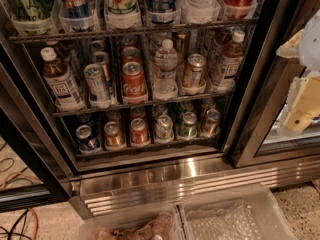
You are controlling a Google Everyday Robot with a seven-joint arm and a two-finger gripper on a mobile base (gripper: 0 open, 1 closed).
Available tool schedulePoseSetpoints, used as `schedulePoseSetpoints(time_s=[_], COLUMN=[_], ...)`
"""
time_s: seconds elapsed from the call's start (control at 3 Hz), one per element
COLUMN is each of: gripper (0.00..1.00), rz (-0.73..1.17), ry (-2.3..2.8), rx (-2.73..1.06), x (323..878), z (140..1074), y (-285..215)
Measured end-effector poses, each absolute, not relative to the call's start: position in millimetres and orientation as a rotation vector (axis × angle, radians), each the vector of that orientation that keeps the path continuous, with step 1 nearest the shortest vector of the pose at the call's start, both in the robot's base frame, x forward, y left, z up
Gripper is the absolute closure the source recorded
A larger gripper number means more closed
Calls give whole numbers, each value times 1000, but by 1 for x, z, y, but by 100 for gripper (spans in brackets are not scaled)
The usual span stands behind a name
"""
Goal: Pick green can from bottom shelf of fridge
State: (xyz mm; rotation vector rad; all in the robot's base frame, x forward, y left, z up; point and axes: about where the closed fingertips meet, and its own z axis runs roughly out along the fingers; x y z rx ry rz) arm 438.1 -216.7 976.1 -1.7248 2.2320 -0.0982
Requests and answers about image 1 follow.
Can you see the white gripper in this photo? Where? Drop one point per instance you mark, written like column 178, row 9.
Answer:
column 310, row 47

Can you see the gold can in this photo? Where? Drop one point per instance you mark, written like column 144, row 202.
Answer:
column 210, row 123
column 114, row 137

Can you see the tea bottle left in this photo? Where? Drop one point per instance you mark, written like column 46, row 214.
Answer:
column 61, row 81

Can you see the silver can middle front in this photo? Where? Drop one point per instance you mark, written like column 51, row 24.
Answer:
column 99, row 93

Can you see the left clear plastic bin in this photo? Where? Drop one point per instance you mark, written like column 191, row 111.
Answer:
column 142, row 222

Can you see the right clear plastic bin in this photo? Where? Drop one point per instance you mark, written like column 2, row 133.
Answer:
column 242, row 213

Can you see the gold can bottom right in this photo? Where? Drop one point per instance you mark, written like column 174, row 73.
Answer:
column 210, row 123

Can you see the fridge glass door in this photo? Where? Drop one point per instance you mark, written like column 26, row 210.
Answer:
column 23, row 132
column 269, row 85

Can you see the gold can bottom left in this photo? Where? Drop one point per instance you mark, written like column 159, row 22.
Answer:
column 114, row 137

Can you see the fridge right glass door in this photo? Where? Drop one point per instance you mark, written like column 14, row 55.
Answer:
column 269, row 85

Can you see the green can top left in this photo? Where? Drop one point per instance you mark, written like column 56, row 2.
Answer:
column 31, row 10

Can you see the green soda can front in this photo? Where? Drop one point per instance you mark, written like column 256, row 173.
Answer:
column 188, row 126

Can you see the clear plastic bin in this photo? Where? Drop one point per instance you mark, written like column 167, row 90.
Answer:
column 242, row 213
column 142, row 222

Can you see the red can bottom front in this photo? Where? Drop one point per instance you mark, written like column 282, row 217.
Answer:
column 139, row 135

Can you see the red coca-cola can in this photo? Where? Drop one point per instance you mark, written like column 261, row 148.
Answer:
column 131, row 54
column 134, row 88

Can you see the silver green can bottom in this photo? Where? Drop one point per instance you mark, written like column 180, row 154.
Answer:
column 164, row 129

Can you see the fridge left glass door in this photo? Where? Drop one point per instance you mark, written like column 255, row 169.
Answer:
column 23, row 132

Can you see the red Coca-Cola can front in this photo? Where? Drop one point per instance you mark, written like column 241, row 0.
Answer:
column 134, row 88

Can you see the gold can middle shelf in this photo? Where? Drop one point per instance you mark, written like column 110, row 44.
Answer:
column 193, row 77

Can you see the blue Pepsi can front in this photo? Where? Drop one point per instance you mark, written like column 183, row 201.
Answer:
column 88, row 142

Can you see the clear water bottle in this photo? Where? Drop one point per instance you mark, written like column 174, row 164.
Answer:
column 164, row 69

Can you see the water bottle top shelf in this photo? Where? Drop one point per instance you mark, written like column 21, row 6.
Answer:
column 199, row 11

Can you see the tea bottle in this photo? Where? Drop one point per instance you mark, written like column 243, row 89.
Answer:
column 61, row 81
column 228, row 63

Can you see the tea bottle right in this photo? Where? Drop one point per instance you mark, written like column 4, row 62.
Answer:
column 228, row 63

